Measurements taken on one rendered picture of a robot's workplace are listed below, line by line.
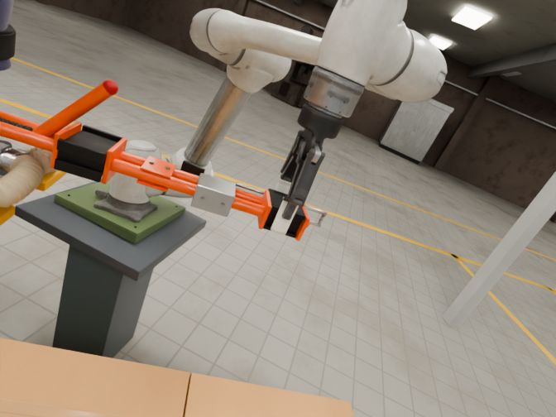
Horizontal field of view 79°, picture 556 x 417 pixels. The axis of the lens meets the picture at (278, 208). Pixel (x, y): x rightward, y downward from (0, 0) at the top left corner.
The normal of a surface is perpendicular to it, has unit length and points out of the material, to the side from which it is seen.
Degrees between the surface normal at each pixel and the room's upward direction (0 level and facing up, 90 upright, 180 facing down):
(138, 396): 0
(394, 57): 92
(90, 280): 90
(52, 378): 0
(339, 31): 92
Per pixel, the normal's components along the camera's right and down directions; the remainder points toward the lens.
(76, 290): -0.25, 0.31
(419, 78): 0.39, 0.68
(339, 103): 0.09, 0.45
